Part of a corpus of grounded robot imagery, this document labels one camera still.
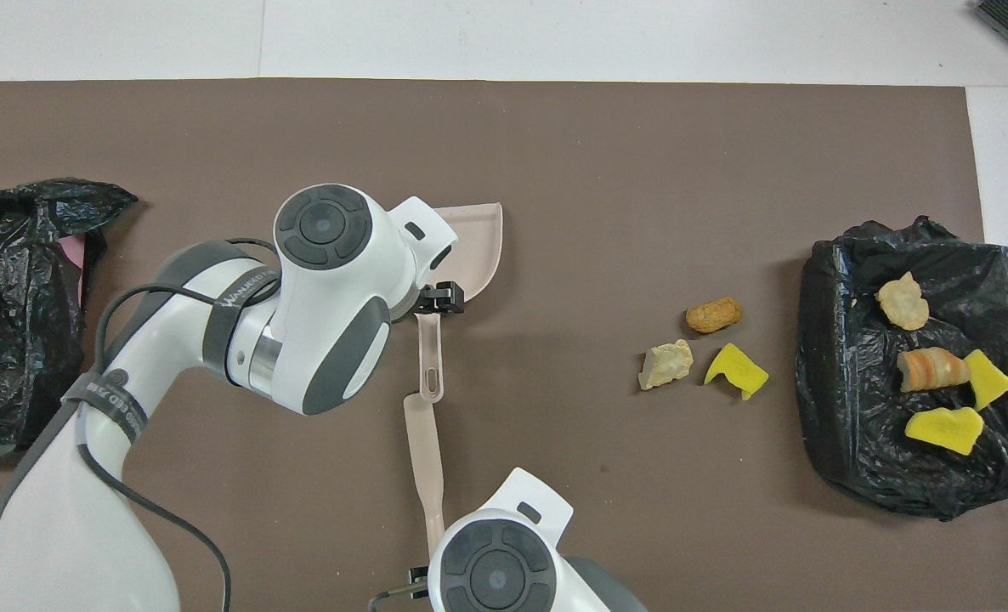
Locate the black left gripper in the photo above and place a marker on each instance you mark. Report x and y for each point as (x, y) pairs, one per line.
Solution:
(428, 302)

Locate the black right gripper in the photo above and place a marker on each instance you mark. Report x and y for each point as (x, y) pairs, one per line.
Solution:
(419, 583)

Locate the beige plastic dustpan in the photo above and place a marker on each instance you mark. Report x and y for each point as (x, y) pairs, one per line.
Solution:
(474, 246)

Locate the beige hand brush black bristles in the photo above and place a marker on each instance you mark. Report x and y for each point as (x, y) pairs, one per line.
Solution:
(423, 442)

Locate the pale toy bread chunk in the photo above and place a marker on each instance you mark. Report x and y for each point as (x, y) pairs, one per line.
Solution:
(665, 365)

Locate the brown toy bread nugget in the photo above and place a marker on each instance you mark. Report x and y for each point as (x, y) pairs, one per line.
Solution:
(714, 315)

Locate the yellow sponge piece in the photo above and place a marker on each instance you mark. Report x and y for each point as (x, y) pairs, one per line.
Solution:
(988, 381)
(946, 431)
(733, 365)

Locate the striped toy croissant piece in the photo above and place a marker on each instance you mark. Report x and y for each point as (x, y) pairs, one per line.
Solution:
(902, 302)
(929, 371)

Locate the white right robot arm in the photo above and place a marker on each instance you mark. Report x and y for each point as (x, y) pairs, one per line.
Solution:
(495, 578)

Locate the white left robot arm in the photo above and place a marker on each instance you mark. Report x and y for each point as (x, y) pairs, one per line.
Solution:
(325, 280)

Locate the right black trash bag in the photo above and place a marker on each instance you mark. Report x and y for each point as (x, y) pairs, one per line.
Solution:
(852, 459)

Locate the crumpled black bag pink bin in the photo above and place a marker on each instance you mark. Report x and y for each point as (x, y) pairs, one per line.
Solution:
(11, 365)

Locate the brown table mat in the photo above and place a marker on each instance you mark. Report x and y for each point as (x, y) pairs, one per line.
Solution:
(640, 170)

